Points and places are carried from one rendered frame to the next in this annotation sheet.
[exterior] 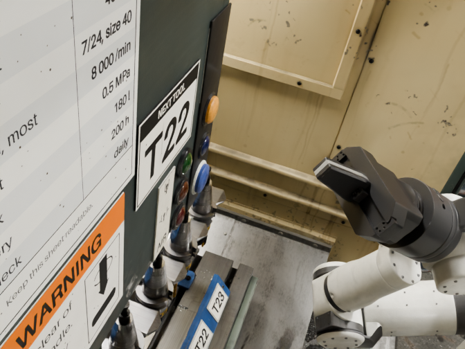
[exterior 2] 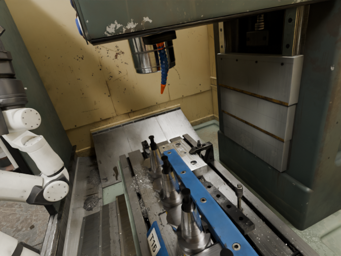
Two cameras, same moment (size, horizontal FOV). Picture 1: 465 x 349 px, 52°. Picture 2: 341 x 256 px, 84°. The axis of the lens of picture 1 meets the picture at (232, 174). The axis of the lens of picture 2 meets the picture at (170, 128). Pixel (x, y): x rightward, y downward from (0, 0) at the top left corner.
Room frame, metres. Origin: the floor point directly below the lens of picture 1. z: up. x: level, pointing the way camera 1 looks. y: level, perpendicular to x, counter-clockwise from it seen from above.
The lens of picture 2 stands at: (0.80, -0.04, 1.56)
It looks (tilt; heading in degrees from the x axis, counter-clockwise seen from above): 26 degrees down; 154
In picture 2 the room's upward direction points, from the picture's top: 11 degrees counter-clockwise
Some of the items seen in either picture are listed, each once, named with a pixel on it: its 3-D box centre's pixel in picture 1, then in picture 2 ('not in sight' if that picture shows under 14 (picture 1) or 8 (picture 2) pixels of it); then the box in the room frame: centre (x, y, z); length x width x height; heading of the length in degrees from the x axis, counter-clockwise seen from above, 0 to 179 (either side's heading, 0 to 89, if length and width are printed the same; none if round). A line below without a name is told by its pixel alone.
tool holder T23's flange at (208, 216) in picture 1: (200, 210); not in sight; (0.70, 0.05, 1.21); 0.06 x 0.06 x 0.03
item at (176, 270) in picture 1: (167, 269); (182, 214); (0.54, 0.08, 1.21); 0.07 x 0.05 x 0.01; 79
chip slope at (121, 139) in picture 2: not in sight; (149, 145); (-0.55, 0.41, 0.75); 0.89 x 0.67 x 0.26; 79
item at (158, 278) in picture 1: (156, 275); (169, 182); (0.48, 0.09, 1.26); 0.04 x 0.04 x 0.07
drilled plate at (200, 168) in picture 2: not in sight; (173, 161); (0.05, 0.31, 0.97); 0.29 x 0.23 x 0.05; 169
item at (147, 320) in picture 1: (139, 318); (165, 183); (0.43, 0.10, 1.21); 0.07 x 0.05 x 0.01; 79
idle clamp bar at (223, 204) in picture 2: not in sight; (223, 206); (0.40, 0.32, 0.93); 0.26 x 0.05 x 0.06; 174
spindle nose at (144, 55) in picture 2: not in sight; (152, 52); (0.11, 0.29, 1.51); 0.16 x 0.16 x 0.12
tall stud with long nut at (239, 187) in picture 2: not in sight; (239, 197); (0.43, 0.38, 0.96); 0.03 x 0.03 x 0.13
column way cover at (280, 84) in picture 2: not in sight; (249, 107); (0.19, 0.73, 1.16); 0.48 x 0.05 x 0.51; 169
